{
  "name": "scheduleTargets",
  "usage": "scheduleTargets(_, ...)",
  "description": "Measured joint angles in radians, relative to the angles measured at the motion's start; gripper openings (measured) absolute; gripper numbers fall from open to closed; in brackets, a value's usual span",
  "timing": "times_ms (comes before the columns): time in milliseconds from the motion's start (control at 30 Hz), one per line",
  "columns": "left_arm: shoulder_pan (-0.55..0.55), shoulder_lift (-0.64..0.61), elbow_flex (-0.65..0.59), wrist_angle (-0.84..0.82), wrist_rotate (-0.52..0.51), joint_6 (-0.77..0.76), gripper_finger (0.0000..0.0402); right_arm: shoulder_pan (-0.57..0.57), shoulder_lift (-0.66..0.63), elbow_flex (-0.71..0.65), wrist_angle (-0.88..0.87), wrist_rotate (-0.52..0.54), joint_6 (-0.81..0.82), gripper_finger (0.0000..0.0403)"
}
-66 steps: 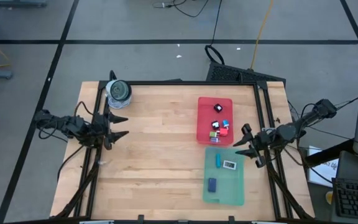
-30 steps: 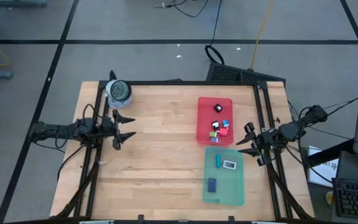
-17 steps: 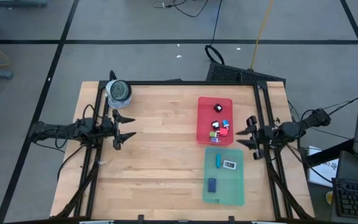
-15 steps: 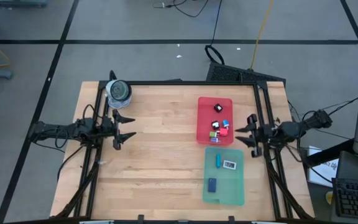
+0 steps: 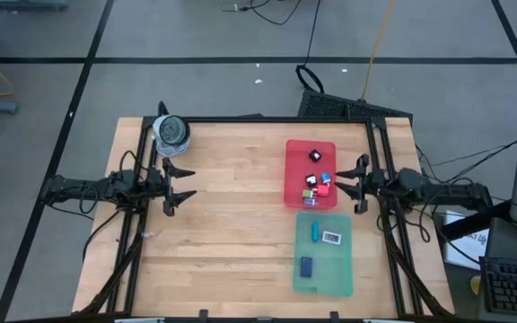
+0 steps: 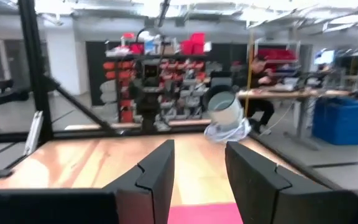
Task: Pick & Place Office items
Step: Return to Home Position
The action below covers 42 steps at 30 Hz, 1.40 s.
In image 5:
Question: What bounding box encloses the black keyboard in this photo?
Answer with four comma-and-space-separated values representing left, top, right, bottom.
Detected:
479, 256, 517, 318

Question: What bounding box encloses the black desk bar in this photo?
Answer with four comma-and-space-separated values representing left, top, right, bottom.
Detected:
437, 199, 513, 242

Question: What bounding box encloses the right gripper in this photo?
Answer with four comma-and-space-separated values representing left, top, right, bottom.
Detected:
333, 153, 393, 215

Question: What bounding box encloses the teal plastic tray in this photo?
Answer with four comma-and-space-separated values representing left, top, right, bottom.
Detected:
292, 211, 355, 298

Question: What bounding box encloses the red plastic tray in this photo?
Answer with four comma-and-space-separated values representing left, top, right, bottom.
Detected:
283, 138, 338, 212

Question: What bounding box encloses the dark blue digital clock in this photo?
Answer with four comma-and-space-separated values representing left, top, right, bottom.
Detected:
299, 256, 314, 279

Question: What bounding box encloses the white coiled cable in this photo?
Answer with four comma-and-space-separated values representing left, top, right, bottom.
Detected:
152, 133, 192, 158

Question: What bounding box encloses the white digital clock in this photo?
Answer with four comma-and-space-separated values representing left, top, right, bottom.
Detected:
320, 229, 344, 246

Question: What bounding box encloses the roll of tape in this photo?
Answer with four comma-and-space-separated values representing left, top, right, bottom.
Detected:
151, 114, 192, 147

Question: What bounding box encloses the white paper sheet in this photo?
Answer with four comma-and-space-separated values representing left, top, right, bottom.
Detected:
443, 209, 491, 271

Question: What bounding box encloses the yellow cable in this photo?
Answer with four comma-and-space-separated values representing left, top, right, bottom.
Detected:
360, 0, 397, 101

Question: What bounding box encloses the black floor cable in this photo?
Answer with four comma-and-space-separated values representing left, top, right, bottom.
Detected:
220, 0, 326, 94

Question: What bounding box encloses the black perforated metal case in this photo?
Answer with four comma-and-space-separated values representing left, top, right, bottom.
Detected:
296, 88, 414, 121

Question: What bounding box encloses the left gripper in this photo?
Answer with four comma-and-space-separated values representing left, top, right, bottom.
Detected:
150, 156, 198, 218

